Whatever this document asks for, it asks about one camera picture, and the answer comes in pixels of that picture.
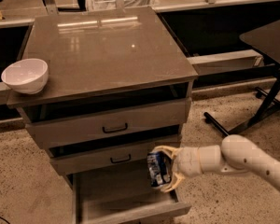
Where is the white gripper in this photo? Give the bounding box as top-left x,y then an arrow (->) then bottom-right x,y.
153,146 -> 203,193

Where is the blue pepsi can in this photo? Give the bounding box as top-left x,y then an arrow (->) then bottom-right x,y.
147,151 -> 172,189

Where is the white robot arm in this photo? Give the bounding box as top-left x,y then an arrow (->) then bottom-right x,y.
147,134 -> 280,192

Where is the middle grey drawer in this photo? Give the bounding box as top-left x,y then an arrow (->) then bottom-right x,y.
50,134 -> 180,175

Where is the open bottom grey drawer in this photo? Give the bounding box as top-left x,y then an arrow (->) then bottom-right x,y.
72,154 -> 192,224

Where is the grey drawer cabinet with counter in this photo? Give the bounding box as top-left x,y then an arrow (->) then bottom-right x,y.
7,6 -> 199,224

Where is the top grey drawer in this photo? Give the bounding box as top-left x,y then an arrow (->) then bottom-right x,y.
26,98 -> 191,148

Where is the black table with wheeled base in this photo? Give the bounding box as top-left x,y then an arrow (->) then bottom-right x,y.
203,20 -> 280,136

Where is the white bowl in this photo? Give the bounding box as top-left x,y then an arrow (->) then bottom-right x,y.
1,58 -> 49,94

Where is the grey side rail ledge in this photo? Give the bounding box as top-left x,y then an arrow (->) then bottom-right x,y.
188,49 -> 264,76

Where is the white wire basket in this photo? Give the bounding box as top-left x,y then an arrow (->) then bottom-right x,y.
86,0 -> 159,11

